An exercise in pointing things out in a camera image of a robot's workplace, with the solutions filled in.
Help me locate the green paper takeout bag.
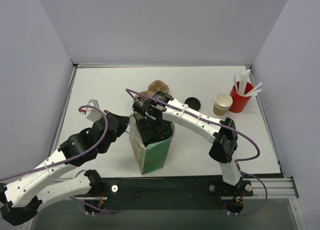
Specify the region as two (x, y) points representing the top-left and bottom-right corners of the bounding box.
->
(129, 112), (175, 175)

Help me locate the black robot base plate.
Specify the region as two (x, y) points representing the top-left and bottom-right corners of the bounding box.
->
(81, 175), (253, 211)

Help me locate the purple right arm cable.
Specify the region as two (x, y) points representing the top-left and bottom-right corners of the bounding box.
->
(125, 88), (261, 163)

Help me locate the white wrapped straws bundle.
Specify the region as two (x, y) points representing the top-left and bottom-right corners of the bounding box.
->
(233, 69), (263, 97)

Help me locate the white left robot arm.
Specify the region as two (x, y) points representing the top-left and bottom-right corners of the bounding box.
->
(0, 111), (130, 226)

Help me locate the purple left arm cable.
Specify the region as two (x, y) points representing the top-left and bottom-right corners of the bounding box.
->
(0, 105), (110, 183)

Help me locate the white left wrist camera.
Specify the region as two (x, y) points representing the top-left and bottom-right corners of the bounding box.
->
(79, 99), (102, 122)

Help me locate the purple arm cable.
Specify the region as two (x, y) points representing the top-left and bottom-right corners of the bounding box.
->
(125, 88), (261, 163)
(0, 105), (110, 183)

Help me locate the stack of paper cups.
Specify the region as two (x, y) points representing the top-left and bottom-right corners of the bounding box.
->
(213, 93), (233, 116)

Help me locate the brown pulp cup carrier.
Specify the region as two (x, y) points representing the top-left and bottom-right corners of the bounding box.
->
(140, 80), (170, 97)

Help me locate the red straw holder cup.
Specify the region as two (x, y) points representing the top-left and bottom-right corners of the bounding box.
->
(229, 86), (251, 113)

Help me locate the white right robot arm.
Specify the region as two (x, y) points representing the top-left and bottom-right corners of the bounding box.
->
(132, 91), (241, 186)

